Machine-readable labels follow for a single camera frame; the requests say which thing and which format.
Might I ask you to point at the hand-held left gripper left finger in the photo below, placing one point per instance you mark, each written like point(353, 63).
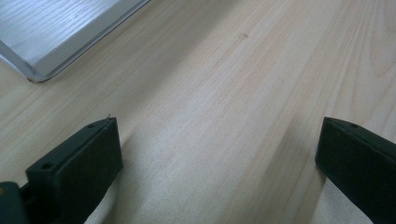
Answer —
point(76, 169)

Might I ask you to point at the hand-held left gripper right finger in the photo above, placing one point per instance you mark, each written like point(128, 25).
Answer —
point(358, 161)

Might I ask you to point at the grey wooden tray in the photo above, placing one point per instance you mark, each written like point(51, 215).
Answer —
point(40, 31)

